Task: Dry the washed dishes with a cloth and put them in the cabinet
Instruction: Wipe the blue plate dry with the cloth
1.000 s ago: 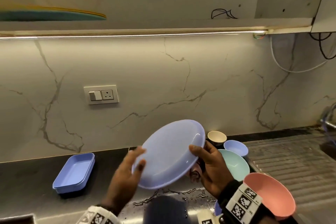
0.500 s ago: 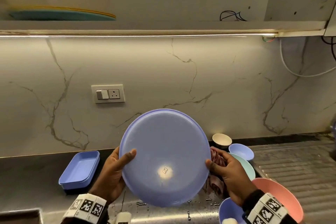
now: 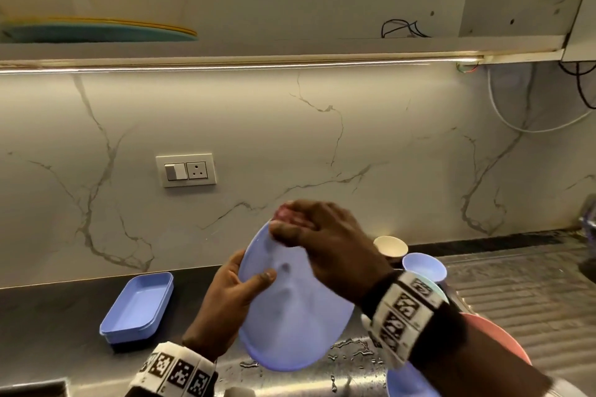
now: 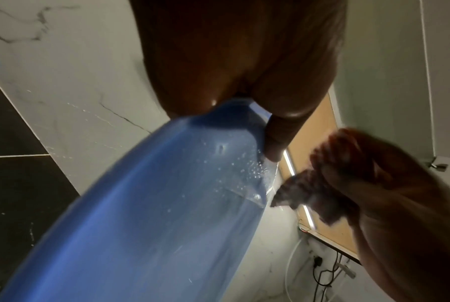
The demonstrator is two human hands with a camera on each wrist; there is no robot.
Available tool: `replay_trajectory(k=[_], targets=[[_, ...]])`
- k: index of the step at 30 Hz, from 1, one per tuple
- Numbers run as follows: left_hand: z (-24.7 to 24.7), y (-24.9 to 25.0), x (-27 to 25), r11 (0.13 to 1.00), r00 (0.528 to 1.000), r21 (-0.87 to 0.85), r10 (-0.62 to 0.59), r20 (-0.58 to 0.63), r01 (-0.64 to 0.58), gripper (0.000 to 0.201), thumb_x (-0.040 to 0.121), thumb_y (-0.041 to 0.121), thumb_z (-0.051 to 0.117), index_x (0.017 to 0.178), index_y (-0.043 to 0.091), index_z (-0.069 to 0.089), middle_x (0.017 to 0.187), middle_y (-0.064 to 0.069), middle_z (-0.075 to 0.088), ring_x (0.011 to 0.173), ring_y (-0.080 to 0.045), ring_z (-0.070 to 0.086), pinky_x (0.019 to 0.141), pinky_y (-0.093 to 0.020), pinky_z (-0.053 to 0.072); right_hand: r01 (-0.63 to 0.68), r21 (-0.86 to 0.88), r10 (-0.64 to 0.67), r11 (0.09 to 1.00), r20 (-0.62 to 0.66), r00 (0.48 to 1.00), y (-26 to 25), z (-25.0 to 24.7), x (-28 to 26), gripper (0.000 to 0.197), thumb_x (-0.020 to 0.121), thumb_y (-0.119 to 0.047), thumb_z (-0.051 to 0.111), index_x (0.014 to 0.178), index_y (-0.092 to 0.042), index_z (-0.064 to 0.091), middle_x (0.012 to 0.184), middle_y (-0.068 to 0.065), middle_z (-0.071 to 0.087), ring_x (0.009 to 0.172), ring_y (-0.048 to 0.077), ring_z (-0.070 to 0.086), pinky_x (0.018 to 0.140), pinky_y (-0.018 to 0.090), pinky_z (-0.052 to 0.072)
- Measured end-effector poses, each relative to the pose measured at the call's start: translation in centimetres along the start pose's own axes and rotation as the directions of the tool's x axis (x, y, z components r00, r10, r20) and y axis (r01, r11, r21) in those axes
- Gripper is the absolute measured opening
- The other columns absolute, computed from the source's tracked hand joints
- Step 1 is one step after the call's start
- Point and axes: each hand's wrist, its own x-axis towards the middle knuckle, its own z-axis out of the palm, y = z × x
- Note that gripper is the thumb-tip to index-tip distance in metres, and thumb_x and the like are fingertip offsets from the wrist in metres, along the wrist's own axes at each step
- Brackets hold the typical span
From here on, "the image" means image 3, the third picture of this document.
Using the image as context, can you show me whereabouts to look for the person's left hand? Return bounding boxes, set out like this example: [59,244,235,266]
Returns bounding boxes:
[181,250,278,363]

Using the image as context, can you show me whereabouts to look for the person's right hand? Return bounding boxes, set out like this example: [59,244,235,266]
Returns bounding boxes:
[269,198,397,305]

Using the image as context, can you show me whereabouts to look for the small cream bowl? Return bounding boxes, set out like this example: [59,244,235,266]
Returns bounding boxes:
[373,235,409,259]

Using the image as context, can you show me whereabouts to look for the red checkered cloth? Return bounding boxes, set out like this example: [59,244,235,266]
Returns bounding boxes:
[275,203,317,230]

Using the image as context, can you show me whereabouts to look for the light blue plate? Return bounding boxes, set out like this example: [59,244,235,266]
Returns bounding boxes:
[238,220,357,372]

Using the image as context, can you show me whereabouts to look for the small blue bowl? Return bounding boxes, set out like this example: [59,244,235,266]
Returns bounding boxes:
[402,252,448,283]

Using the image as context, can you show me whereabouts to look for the teal bowl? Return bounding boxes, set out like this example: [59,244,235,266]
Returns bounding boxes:
[421,278,450,305]

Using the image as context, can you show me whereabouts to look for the large blue bowl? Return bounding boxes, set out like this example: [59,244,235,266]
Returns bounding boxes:
[385,362,441,397]

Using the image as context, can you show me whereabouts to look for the pink bowl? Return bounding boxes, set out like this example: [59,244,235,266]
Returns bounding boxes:
[458,313,533,365]

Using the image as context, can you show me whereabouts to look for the yellow plate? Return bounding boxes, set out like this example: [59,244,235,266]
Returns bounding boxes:
[4,16,196,35]
[2,19,199,37]

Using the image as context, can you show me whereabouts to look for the teal plate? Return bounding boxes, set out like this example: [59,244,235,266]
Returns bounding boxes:
[0,23,199,43]

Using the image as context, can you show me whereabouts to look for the person's right forearm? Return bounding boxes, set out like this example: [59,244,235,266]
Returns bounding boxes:
[418,317,555,397]

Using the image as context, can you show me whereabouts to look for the left wrist marker band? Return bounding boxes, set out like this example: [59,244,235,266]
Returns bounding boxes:
[125,341,220,397]

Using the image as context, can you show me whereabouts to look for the wrist marker band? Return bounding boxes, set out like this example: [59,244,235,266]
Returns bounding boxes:
[125,341,220,397]
[361,270,469,372]

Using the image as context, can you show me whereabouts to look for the blue rectangular tray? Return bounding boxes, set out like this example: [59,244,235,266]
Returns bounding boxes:
[99,272,174,346]

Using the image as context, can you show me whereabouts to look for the right wrist marker band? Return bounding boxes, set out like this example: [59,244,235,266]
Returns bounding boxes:
[361,270,469,372]

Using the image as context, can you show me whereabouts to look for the steel sink with drainboard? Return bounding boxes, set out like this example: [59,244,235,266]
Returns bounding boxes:
[442,229,596,379]

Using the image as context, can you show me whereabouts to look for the LED light strip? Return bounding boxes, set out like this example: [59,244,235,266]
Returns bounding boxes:
[0,55,485,74]

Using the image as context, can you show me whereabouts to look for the steel faucet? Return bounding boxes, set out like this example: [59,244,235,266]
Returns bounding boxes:
[579,194,596,244]

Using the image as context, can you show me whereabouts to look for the striped shirt sleeve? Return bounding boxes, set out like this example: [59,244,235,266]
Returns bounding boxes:
[549,375,596,397]

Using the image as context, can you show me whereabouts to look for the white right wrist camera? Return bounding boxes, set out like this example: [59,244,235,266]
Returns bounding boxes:
[368,336,410,370]

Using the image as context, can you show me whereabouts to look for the white wall switch socket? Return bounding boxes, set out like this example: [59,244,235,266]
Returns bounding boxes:
[155,153,218,188]

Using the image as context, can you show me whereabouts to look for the white cable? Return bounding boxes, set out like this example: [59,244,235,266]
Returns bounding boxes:
[486,67,596,134]

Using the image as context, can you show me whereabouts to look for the dark driver wires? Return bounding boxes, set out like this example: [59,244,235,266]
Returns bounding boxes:
[381,19,431,38]

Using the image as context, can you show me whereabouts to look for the black cable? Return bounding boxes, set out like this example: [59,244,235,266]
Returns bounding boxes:
[558,61,596,110]

